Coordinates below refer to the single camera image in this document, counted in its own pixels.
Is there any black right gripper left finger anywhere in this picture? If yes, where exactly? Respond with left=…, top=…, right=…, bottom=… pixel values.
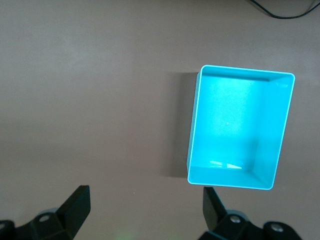
left=0, top=184, right=91, bottom=240

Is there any teal plastic bin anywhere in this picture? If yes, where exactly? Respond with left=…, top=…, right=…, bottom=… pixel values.
left=186, top=64, right=296, bottom=192

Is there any brown table mat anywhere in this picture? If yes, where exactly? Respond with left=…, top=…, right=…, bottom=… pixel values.
left=0, top=0, right=320, bottom=240

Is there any thin black cable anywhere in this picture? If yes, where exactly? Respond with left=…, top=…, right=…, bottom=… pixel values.
left=247, top=0, right=320, bottom=20

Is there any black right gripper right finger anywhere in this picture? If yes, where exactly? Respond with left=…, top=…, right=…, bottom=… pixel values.
left=198, top=186, right=303, bottom=240

